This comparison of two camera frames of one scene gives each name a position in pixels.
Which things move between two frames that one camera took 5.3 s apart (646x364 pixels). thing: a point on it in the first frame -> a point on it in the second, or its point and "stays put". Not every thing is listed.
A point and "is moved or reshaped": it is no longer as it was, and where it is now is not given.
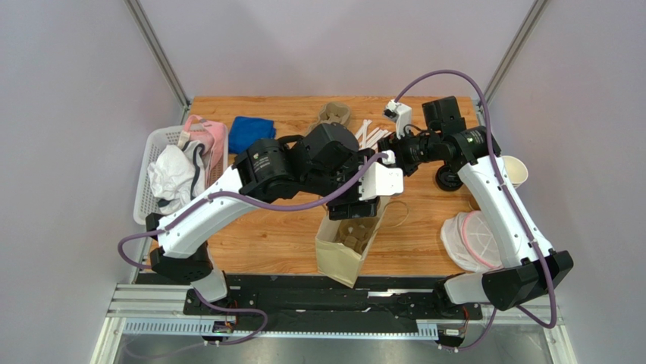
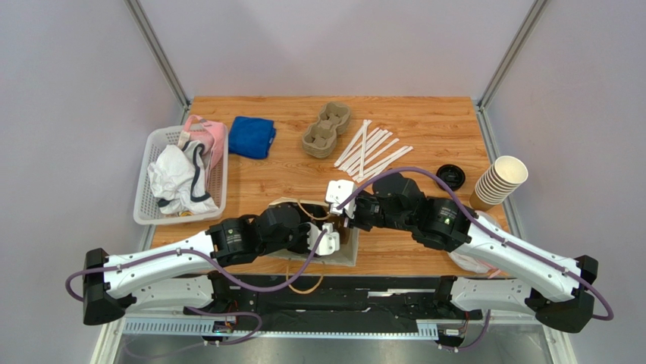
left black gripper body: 344,210 -> 302,238
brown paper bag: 342,245 is moved or reshaped
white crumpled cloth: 177,175 stays put
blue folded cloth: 243,131 stays put
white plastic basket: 145,202 stays put
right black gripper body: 404,161 -> 356,214
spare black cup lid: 447,180 stays put
